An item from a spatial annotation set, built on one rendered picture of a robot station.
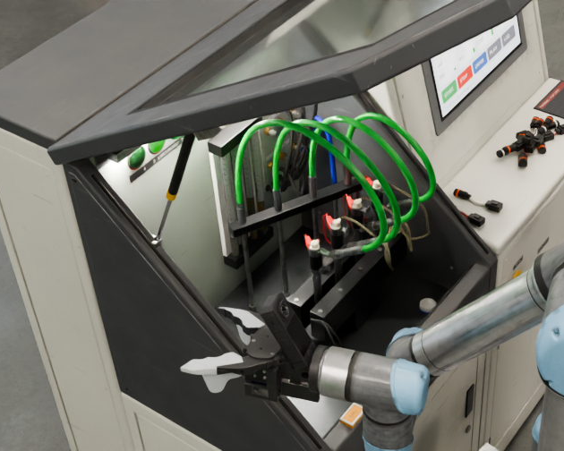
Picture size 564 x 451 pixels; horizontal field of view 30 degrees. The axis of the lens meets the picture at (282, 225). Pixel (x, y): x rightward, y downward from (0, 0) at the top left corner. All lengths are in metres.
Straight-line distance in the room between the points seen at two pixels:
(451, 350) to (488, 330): 0.08
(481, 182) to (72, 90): 1.05
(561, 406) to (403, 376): 0.23
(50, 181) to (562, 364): 1.12
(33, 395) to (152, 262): 1.66
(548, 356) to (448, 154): 1.33
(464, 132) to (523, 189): 0.20
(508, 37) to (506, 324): 1.37
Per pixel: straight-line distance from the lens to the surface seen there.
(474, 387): 2.72
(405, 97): 2.45
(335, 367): 1.56
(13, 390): 3.66
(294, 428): 2.07
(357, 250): 2.17
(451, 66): 2.60
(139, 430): 2.56
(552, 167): 2.72
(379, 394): 1.55
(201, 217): 2.39
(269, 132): 2.46
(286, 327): 1.55
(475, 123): 2.73
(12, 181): 2.23
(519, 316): 1.55
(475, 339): 1.60
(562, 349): 1.36
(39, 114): 2.10
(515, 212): 2.58
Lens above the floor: 2.63
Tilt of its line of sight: 41 degrees down
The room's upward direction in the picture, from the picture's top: 5 degrees counter-clockwise
